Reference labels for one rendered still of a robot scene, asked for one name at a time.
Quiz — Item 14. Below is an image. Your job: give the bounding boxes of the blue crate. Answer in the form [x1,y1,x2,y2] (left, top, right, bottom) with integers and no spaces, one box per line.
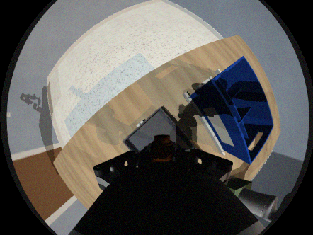
[190,56,274,165]

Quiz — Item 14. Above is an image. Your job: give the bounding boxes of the brown glass bottle with white label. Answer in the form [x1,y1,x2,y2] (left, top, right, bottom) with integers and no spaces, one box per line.
[152,134,173,162]

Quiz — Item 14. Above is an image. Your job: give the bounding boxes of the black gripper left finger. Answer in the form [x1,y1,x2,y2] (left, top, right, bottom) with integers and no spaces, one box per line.
[93,143,154,190]

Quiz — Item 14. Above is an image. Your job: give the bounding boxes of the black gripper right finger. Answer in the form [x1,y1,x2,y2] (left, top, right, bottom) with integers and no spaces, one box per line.
[173,142,233,185]

